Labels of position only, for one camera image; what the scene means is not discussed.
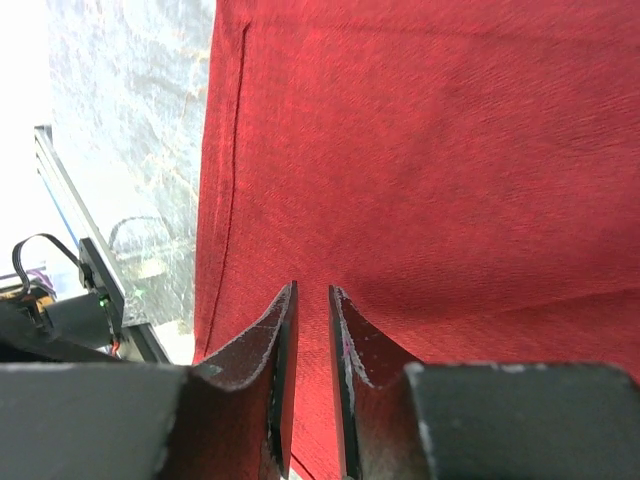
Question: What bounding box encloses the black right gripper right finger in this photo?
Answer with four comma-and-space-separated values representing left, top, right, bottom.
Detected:
328, 286, 639, 479

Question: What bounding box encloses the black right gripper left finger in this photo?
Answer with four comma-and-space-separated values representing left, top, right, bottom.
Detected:
1, 283, 298, 479

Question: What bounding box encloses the dark red cloth napkin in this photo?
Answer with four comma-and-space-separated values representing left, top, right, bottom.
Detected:
194, 1, 639, 479

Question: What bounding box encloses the grey aluminium frame rail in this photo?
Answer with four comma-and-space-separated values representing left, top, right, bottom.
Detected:
34, 125, 170, 364

